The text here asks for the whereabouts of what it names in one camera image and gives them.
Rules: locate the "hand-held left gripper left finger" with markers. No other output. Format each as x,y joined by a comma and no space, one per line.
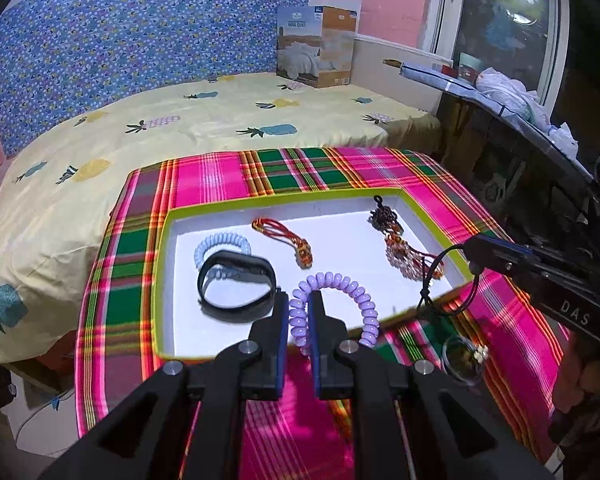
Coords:
281,360

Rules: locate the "teal cup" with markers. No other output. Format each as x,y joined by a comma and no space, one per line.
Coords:
467,65

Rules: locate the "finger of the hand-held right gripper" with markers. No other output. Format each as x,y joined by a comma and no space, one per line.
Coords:
500,264
510,249

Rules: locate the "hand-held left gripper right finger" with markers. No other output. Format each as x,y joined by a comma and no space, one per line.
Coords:
316,355

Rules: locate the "clear bangle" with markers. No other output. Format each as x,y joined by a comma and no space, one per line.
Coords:
480,354

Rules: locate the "blue floral headboard cover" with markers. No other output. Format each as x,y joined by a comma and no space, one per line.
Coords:
130,25

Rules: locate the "person's right hand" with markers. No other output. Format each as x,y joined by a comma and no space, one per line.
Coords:
585,385

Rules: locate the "pink green plaid cloth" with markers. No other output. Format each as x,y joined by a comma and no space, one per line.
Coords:
105,310

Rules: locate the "pile of white clothes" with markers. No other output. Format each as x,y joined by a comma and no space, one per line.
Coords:
500,85

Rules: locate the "yellow-green cardboard box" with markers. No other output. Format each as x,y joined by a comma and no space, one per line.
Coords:
190,260

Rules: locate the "table with blue cover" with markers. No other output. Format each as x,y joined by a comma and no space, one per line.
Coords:
430,77

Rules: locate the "quilt packaging box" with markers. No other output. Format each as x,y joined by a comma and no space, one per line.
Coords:
310,45

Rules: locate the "window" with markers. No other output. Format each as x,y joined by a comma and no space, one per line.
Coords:
500,10

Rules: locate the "wooden bed frame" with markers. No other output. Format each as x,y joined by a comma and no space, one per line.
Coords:
40,370

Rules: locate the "black wristband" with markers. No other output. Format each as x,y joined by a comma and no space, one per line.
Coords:
240,260

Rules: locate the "yellow pineapple bed sheet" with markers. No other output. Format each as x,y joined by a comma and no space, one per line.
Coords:
130,160

